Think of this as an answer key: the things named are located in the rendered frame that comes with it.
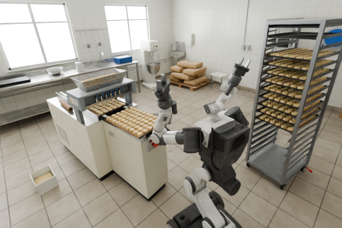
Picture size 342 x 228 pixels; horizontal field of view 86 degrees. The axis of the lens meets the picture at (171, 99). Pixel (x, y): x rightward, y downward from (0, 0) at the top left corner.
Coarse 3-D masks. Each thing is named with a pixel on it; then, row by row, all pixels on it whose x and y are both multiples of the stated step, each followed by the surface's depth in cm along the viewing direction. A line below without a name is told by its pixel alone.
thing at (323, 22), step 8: (320, 32) 144; (320, 40) 145; (312, 56) 152; (312, 64) 153; (312, 72) 156; (304, 88) 163; (304, 96) 165; (304, 104) 168; (296, 120) 176; (296, 128) 177; (288, 152) 190; (288, 160) 192
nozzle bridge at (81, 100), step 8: (128, 80) 236; (104, 88) 211; (112, 88) 214; (120, 88) 233; (128, 88) 242; (72, 96) 197; (80, 96) 190; (88, 96) 194; (96, 96) 210; (104, 96) 218; (112, 96) 223; (120, 96) 229; (128, 96) 250; (72, 104) 205; (80, 104) 190; (88, 104) 203; (96, 104) 207; (80, 112) 203; (80, 120) 205
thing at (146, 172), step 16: (112, 128) 201; (112, 144) 215; (128, 144) 188; (144, 144) 175; (112, 160) 231; (128, 160) 201; (144, 160) 181; (160, 160) 201; (128, 176) 215; (144, 176) 189; (160, 176) 208; (144, 192) 201
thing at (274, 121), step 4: (264, 116) 215; (268, 116) 217; (312, 116) 210; (316, 116) 214; (264, 120) 210; (268, 120) 207; (272, 120) 206; (276, 120) 205; (308, 120) 206; (276, 124) 198; (280, 124) 198; (284, 124) 197; (288, 124) 197; (300, 124) 196; (304, 124) 199; (284, 128) 193; (288, 128) 190; (292, 128) 189
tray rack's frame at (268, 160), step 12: (336, 72) 189; (324, 108) 206; (276, 144) 268; (312, 144) 225; (252, 156) 246; (264, 156) 245; (276, 156) 244; (300, 156) 242; (264, 168) 226; (276, 168) 225; (300, 168) 225; (276, 180) 210
